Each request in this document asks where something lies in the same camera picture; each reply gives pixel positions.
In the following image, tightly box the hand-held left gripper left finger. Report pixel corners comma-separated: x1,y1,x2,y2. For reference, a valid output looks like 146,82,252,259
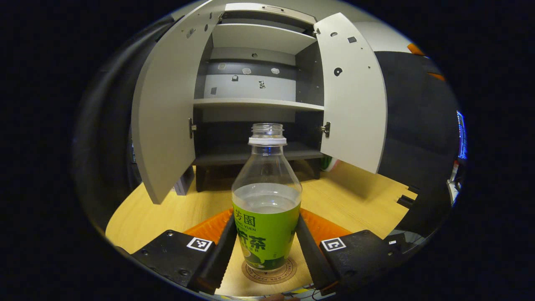
130,209,238,295

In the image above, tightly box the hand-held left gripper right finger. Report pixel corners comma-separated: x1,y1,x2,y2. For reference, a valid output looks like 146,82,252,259
295,208,418,295

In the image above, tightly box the round brown coaster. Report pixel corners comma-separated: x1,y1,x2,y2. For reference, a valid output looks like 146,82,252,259
242,256,298,285

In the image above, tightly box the green label plastic bottle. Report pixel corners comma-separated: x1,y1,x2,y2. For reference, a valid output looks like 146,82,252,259
231,123,303,271

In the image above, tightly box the white cabinet door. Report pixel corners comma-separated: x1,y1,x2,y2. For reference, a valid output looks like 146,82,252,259
132,6,225,204
313,13,388,174

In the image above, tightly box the white grey cabinet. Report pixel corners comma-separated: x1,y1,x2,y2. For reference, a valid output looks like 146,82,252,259
193,2,326,193

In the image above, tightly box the white cabinet drawer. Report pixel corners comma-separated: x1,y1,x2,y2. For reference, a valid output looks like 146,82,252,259
224,2,317,25

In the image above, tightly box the black backdrop cloth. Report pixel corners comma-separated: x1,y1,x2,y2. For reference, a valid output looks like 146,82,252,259
73,15,460,251

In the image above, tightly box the blue lit screen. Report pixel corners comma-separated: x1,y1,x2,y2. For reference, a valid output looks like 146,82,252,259
456,111,467,160

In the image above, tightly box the green white round object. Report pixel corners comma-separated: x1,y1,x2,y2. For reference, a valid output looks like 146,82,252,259
321,155,340,172

